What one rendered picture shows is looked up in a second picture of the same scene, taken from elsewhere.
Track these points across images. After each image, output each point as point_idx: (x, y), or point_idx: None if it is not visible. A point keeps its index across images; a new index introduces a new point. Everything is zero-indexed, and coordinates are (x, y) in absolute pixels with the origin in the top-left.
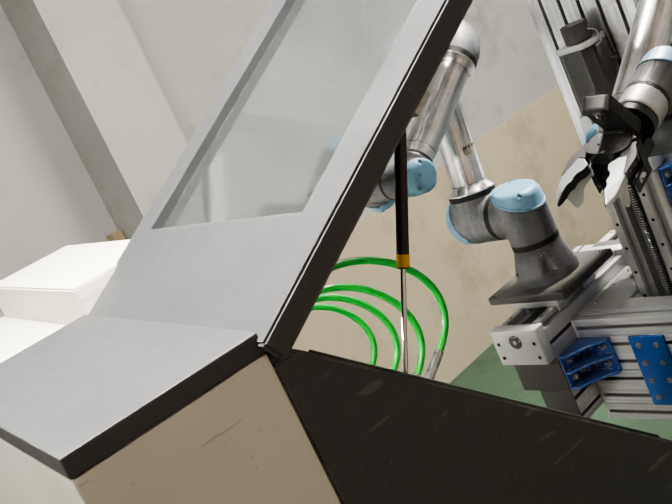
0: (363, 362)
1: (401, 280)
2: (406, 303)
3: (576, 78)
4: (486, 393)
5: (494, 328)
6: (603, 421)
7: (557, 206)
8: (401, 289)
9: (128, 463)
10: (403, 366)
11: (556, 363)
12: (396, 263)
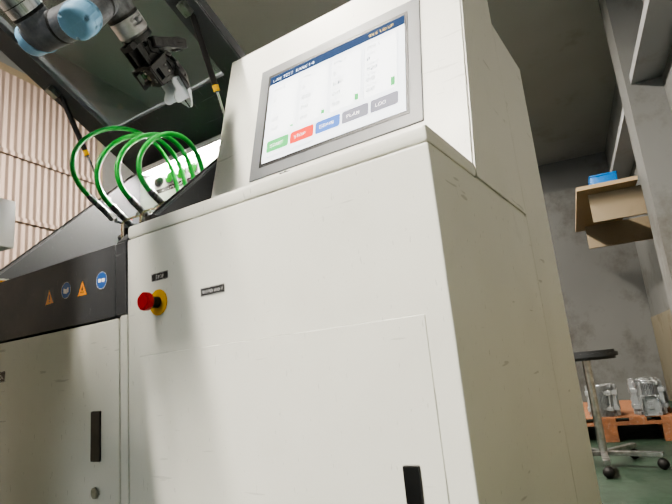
0: (117, 185)
1: (90, 160)
2: (92, 169)
3: None
4: (75, 216)
5: (5, 199)
6: (17, 257)
7: (0, 147)
8: (91, 163)
9: None
10: (104, 192)
11: None
12: (89, 153)
